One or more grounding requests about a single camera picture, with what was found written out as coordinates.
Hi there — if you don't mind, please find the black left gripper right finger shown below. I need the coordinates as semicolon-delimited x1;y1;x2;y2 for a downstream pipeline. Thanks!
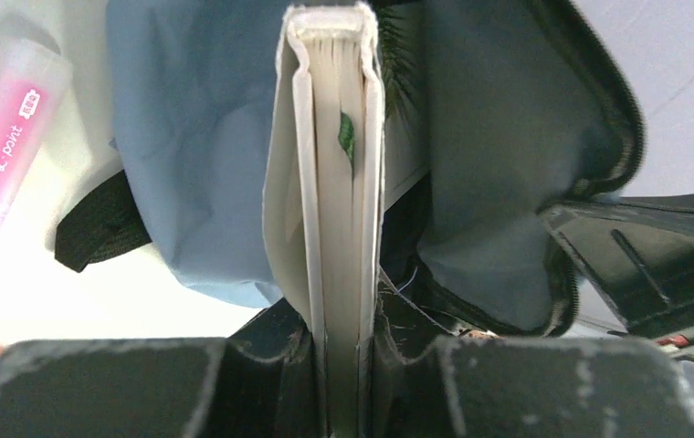
371;280;694;437

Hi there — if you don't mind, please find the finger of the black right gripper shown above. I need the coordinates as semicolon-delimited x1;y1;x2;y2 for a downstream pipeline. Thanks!
540;193;694;339

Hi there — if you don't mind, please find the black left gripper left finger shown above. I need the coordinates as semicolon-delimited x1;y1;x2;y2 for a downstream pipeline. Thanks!
0;300;321;437

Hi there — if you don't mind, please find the blue student backpack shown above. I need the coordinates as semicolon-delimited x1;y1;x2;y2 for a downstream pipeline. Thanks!
54;1;642;337

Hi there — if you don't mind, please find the dark green book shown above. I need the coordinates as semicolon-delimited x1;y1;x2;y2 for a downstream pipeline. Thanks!
263;2;384;437

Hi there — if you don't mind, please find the white palm leaf book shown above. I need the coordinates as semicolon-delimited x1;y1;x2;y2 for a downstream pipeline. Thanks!
377;2;428;209

